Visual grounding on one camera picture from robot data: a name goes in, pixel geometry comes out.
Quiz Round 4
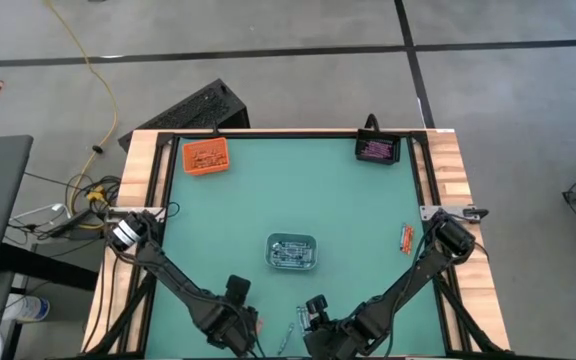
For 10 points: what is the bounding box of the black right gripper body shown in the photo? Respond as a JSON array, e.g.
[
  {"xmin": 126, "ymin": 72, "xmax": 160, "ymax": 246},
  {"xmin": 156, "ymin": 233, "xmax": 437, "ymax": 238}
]
[{"xmin": 302, "ymin": 318, "xmax": 370, "ymax": 359}]

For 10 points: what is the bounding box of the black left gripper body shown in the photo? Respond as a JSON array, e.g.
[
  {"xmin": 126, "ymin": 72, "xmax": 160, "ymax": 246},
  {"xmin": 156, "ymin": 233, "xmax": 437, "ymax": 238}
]
[{"xmin": 200, "ymin": 299, "xmax": 264, "ymax": 359}]

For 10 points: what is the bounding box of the clear centre tray with screws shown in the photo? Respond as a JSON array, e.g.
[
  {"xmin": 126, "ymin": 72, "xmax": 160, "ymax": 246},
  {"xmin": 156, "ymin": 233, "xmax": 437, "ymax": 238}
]
[{"xmin": 264, "ymin": 232, "xmax": 318, "ymax": 272}]

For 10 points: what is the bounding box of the orange plastic basket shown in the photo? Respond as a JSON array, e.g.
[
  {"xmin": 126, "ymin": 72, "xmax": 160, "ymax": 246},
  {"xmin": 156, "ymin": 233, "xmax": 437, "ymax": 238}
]
[{"xmin": 182, "ymin": 136, "xmax": 231, "ymax": 177}]

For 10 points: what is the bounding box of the black plastic basket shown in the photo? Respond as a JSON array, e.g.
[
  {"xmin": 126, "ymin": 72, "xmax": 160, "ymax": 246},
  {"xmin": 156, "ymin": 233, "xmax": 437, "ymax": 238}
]
[{"xmin": 355, "ymin": 128, "xmax": 402, "ymax": 167}]

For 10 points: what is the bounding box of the black floor beam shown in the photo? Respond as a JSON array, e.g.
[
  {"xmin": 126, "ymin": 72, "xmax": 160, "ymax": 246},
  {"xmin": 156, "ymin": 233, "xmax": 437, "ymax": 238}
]
[{"xmin": 0, "ymin": 242, "xmax": 100, "ymax": 292}]

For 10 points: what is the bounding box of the white plastic bottle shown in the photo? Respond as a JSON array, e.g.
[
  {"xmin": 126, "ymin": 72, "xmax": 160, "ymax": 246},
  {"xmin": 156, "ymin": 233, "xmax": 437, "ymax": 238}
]
[{"xmin": 2, "ymin": 293, "xmax": 51, "ymax": 323}]

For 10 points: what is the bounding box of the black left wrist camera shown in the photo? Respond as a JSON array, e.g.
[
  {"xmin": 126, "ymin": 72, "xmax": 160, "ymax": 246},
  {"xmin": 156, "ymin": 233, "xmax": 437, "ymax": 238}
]
[{"xmin": 224, "ymin": 274, "xmax": 252, "ymax": 307}]

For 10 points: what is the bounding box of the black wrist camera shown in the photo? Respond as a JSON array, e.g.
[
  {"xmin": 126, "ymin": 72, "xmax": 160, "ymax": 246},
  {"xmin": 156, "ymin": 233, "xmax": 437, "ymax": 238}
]
[
  {"xmin": 224, "ymin": 274, "xmax": 252, "ymax": 307},
  {"xmin": 305, "ymin": 294, "xmax": 330, "ymax": 322}
]

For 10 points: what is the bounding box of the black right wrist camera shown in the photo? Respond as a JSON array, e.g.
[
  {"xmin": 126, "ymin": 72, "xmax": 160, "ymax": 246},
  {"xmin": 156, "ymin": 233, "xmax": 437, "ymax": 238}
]
[{"xmin": 305, "ymin": 294, "xmax": 330, "ymax": 322}]

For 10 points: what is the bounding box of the silver mounting bracket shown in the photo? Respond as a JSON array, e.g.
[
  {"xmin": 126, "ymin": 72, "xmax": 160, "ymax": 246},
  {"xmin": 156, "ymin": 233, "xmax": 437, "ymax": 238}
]
[
  {"xmin": 103, "ymin": 206, "xmax": 165, "ymax": 225},
  {"xmin": 419, "ymin": 203, "xmax": 478, "ymax": 223}
]

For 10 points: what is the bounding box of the black cable bundle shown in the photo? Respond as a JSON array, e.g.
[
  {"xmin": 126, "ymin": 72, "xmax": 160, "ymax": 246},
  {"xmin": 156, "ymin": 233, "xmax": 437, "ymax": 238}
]
[{"xmin": 7, "ymin": 172, "xmax": 122, "ymax": 241}]

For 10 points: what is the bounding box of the wooden table frame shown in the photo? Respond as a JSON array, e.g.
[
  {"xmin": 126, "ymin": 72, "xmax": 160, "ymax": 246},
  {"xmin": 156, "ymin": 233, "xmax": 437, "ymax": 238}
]
[{"xmin": 81, "ymin": 128, "xmax": 513, "ymax": 360}]

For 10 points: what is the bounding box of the yellow cable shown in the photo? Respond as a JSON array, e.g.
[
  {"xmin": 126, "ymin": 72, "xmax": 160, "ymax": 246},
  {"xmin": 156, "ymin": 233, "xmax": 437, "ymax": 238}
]
[{"xmin": 42, "ymin": 0, "xmax": 120, "ymax": 231}]

